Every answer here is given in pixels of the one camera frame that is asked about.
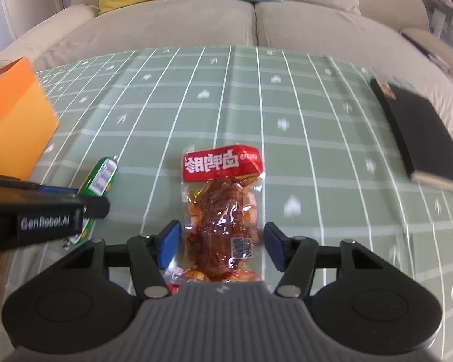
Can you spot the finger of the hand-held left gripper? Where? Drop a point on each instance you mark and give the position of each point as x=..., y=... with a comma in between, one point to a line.
x=96, y=207
x=56, y=189

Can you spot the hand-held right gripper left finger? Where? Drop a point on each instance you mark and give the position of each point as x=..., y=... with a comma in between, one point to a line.
x=168, y=243

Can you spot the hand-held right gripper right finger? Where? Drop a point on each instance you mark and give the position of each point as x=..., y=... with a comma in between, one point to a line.
x=275, y=247

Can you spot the green snack packet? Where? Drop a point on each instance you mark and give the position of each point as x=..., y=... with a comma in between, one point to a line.
x=102, y=173

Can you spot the red-top clear meat packet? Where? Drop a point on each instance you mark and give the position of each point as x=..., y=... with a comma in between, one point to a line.
x=219, y=203

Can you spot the orange cardboard box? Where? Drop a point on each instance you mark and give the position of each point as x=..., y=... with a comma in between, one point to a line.
x=11, y=120

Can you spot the green checked tablecloth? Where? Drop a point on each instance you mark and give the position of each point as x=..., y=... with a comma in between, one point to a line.
x=287, y=94

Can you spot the black notebook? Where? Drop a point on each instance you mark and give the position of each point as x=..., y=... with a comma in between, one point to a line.
x=419, y=128

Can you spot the beige sofa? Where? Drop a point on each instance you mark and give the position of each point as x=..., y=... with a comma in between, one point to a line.
x=173, y=22

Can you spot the flat black item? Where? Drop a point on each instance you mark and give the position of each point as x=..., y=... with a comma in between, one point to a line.
x=422, y=48

